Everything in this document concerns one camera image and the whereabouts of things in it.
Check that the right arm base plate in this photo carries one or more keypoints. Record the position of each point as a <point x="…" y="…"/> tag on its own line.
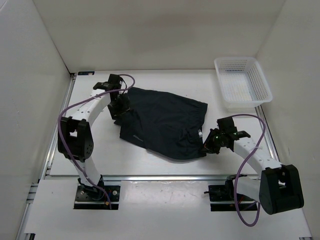
<point x="222" y="201"/>

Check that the dark navy shorts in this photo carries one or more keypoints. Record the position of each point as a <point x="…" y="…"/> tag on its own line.
<point x="165" y="123"/>

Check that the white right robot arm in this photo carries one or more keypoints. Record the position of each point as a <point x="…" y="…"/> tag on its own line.
<point x="278" y="188"/>

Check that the aluminium rail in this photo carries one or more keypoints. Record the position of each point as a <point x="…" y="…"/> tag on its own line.
<point x="219" y="177"/>
<point x="46" y="165"/>
<point x="268" y="136"/>

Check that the aluminium front rail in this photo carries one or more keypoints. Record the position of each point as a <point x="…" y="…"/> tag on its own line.
<point x="219" y="177"/>

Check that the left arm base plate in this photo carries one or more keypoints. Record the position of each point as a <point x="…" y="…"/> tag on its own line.
<point x="86" y="198"/>

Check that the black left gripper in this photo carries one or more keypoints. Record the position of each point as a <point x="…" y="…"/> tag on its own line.
<point x="126" y="107"/>

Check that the aluminium left side rail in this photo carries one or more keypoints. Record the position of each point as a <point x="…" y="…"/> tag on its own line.
<point x="46" y="165"/>

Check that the aluminium right side rail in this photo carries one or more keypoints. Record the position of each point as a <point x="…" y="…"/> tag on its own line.
<point x="268" y="136"/>

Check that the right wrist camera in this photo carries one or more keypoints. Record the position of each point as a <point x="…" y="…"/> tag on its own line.
<point x="227" y="125"/>

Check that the white plastic mesh basket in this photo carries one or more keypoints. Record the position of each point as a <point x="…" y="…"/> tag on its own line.
<point x="242" y="83"/>

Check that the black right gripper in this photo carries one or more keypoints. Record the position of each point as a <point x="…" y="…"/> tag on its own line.
<point x="208" y="144"/>

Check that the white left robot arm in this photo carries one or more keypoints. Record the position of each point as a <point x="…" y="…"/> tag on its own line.
<point x="75" y="140"/>

